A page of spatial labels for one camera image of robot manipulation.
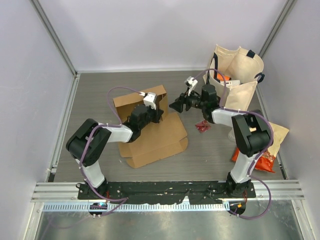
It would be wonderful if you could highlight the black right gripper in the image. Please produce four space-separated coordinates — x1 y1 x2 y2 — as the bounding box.
169 87 206 114

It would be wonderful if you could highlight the brown cardboard box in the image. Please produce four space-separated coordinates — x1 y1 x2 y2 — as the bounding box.
118 85 188 169

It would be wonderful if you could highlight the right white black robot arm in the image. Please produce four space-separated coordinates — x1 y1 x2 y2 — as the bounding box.
169 84 273 198

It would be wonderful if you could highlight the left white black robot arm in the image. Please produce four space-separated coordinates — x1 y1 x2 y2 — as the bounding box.
66 104 164 200

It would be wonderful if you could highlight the white box in bag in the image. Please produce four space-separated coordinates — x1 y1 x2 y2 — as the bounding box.
220 80 241 88

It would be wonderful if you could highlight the small red candy wrapper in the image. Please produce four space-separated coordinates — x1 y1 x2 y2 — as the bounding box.
195 120 211 133

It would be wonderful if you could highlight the orange item in bag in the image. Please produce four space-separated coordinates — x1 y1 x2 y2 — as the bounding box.
215 73 232 82

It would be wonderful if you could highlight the clear plastic water bottle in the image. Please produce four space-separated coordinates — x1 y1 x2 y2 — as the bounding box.
228 128 236 142

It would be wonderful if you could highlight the beige canvas tote bag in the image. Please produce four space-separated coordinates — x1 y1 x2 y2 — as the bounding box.
203 45 264 111

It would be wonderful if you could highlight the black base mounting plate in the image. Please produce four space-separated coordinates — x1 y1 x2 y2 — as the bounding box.
77 180 257 205

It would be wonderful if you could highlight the orange chips bag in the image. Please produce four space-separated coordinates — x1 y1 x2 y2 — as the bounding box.
231 122 290 174

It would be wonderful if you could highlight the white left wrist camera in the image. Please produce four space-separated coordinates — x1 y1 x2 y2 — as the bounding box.
139 91 157 110

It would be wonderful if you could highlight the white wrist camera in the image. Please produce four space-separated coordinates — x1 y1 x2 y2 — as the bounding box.
139 91 157 110
184 76 198 96

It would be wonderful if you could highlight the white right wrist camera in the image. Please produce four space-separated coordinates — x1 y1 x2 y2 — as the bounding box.
184 76 198 96

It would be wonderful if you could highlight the white slotted cable duct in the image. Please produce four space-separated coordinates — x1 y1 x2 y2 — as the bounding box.
42 200 230 212

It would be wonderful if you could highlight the aluminium frame rail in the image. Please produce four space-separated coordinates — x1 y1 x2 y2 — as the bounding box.
31 180 305 205

